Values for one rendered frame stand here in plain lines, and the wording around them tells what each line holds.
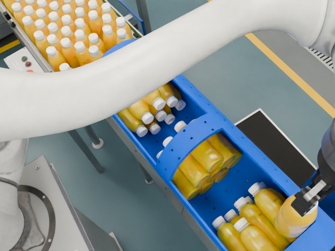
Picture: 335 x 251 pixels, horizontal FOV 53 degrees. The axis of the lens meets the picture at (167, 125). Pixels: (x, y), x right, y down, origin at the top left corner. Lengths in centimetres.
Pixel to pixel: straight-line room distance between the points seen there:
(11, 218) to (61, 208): 16
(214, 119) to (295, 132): 147
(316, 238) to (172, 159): 41
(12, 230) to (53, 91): 73
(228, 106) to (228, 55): 48
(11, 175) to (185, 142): 49
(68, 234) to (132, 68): 80
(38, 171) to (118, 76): 88
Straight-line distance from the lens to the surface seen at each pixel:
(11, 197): 103
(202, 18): 39
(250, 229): 98
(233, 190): 117
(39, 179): 118
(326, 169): 50
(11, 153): 97
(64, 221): 110
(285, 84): 261
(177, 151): 95
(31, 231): 112
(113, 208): 221
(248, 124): 222
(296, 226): 76
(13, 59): 149
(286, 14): 43
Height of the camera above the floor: 207
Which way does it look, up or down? 61 degrees down
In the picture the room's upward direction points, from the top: 11 degrees counter-clockwise
